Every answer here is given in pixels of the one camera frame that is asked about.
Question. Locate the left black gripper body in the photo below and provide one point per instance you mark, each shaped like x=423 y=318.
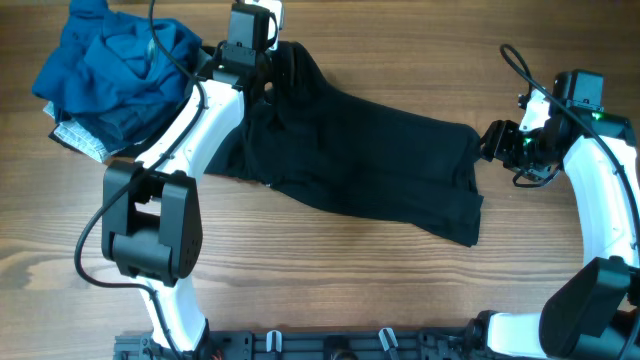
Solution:
x=277 y=64

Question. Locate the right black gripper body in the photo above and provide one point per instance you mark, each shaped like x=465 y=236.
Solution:
x=519 y=150

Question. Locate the black t-shirt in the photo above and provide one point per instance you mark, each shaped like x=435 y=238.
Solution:
x=342 y=154

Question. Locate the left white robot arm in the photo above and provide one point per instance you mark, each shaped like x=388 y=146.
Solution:
x=151 y=222

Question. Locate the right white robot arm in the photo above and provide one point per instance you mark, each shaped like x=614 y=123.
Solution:
x=595 y=314

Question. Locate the grey folded garment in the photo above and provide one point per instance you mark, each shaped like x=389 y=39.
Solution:
x=202 y=59

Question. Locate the blue crumpled shirt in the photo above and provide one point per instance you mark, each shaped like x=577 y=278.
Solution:
x=91 y=22

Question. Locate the white patterned cloth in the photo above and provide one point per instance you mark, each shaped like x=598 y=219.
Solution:
x=80 y=137

